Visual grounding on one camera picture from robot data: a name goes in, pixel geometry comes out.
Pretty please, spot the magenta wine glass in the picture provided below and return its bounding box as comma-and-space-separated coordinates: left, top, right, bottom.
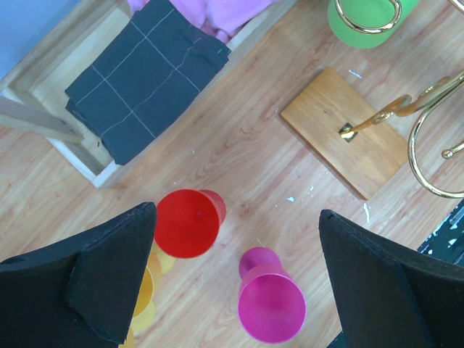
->
238, 247, 307, 344

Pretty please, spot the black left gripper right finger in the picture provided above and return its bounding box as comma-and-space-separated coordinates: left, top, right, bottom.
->
319, 210, 463, 347

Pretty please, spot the yellow wine glass front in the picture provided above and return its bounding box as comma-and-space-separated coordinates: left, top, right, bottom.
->
147, 241, 176, 293

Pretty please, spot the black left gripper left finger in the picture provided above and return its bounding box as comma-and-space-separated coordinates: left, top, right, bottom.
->
1, 202, 157, 347

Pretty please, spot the yellow wine glass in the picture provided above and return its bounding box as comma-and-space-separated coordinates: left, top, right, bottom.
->
119, 268, 156, 348
147, 241, 176, 293

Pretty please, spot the wooden rack base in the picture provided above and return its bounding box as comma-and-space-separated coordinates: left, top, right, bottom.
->
281, 67, 407, 200

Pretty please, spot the gold wire glass rack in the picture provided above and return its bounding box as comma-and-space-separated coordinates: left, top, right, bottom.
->
335, 0, 464, 199

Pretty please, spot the red wine glass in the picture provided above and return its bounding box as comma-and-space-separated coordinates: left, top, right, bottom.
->
154, 189, 226, 259

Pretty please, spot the folded dark grey cloth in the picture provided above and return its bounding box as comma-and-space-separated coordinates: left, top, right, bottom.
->
65, 1, 231, 165

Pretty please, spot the green wine glass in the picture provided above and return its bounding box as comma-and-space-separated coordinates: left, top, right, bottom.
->
328, 0, 418, 49

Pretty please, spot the wooden clothes rack frame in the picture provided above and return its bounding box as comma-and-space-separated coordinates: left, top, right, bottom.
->
1, 1, 292, 188

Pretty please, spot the pink t-shirt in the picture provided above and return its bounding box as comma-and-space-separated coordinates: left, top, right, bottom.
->
126, 0, 283, 44

